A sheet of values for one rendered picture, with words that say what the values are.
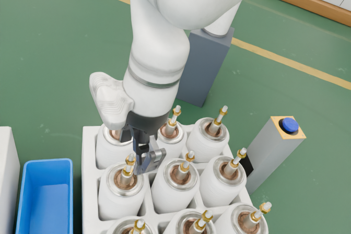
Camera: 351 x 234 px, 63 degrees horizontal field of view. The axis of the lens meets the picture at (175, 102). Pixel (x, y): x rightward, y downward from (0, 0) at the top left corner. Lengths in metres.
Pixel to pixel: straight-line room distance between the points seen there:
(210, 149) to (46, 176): 0.43
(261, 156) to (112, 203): 0.41
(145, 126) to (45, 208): 0.51
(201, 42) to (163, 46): 0.66
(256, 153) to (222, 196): 0.20
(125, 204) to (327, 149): 0.94
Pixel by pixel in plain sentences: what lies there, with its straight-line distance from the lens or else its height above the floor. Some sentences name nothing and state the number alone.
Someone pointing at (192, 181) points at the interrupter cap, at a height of 0.25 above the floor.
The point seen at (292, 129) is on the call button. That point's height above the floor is 0.33.
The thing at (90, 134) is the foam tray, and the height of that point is 0.18.
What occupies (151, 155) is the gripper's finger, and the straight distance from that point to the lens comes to 0.41.
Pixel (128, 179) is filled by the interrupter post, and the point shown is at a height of 0.27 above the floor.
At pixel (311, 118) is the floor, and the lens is 1.41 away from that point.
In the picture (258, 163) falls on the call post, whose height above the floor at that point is 0.19.
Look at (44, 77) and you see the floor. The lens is 1.15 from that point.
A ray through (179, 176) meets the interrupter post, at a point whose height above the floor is 0.26.
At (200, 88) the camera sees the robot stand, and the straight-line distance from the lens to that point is 1.08.
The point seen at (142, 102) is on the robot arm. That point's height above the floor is 0.52.
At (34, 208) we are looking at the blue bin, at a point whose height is 0.00.
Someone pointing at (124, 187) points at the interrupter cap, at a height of 0.25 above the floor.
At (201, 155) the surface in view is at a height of 0.20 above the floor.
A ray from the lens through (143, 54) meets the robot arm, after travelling 0.33.
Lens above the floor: 0.78
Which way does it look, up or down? 44 degrees down
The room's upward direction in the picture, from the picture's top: 20 degrees clockwise
